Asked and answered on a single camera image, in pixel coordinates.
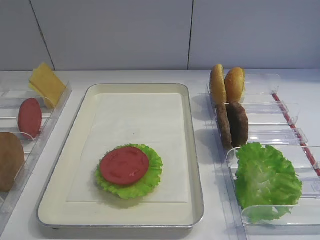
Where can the brown meat patty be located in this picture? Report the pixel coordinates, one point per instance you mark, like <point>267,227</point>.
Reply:
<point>238,122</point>
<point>224,126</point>

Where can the red tomato slice on tray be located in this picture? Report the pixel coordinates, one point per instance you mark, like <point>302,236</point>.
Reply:
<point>124,166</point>

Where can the green lettuce leaf on tray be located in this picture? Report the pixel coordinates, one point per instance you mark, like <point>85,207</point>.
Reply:
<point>143,186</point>

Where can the yellow cheese slices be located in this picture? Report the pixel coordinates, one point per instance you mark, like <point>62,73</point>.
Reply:
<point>44,81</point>

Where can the green lettuce pile in rack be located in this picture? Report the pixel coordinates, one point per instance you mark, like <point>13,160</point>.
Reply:
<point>266,183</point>

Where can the red tomato slice in rack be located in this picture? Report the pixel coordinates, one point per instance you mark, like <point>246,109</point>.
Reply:
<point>30,118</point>

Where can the brown bread bun in rack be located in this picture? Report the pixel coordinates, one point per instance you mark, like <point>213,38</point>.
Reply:
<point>12,158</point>

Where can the white parchment paper sheet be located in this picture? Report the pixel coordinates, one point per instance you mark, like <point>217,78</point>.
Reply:
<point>112,120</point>

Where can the cream metal baking tray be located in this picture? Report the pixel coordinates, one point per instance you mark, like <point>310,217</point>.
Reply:
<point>55,210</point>

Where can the golden bun half left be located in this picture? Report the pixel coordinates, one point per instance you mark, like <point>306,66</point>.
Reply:
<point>217,84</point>

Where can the golden bun half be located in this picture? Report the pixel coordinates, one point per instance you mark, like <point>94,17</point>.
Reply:
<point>217,84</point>
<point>234,84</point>

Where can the golden bun half right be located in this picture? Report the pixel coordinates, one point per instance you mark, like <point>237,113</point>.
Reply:
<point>234,84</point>

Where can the clear acrylic rack right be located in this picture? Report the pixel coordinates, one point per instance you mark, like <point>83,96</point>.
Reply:
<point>267,126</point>

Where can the clear acrylic rack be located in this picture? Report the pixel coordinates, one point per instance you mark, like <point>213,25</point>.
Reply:
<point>267,126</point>
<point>10,103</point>

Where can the red white striped strip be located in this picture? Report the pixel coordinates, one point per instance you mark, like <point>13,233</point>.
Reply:
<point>303,145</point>

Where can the clear acrylic rack left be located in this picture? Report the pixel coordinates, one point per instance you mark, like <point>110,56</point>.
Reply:
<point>10,103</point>

